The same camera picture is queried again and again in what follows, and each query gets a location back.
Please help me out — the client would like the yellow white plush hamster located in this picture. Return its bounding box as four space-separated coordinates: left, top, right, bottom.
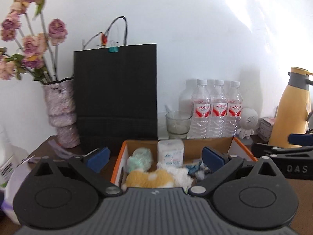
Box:
121 167 194 191

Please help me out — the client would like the blue crumpled wrapper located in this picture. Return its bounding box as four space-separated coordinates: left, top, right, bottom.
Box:
185 159 212 180

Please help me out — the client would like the yellow thermos jug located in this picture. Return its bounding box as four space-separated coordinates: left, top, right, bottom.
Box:
268 67 312 148

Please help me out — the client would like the red cardboard box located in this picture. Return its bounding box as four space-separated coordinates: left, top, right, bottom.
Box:
110 138 257 186

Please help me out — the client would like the small grey box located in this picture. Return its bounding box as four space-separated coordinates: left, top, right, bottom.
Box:
257 117 276 142

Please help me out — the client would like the middle water bottle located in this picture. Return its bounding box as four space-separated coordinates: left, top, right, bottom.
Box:
207 80 228 138

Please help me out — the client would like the water bottle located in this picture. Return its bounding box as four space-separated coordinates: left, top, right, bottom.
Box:
207 80 228 138
223 81 243 137
189 79 211 138

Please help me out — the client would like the left water bottle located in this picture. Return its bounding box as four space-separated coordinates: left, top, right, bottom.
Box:
189 79 211 138

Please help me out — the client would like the green puff in bag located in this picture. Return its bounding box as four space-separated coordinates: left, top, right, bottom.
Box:
126 147 153 173

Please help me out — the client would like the white cotton swab box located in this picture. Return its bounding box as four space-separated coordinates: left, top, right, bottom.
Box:
157 139 185 167

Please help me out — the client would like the white robot speaker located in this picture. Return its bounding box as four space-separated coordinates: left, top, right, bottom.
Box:
236 108 259 139

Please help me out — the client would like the glass cup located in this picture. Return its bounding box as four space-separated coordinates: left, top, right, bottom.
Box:
165 111 192 139

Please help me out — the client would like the right water bottle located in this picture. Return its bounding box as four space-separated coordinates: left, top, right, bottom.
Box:
223 81 243 137

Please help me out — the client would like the purple tissue box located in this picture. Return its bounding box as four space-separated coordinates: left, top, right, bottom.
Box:
1 156 41 225

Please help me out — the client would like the black paper bag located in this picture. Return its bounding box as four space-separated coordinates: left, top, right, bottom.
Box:
73 44 157 153

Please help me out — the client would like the patterned purple vase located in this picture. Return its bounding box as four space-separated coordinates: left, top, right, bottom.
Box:
43 78 80 149

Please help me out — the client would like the white detergent bottle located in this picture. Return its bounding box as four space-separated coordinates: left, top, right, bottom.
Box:
0 125 29 191

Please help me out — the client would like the teal binder clip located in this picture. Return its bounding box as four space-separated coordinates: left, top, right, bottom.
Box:
108 40 119 53

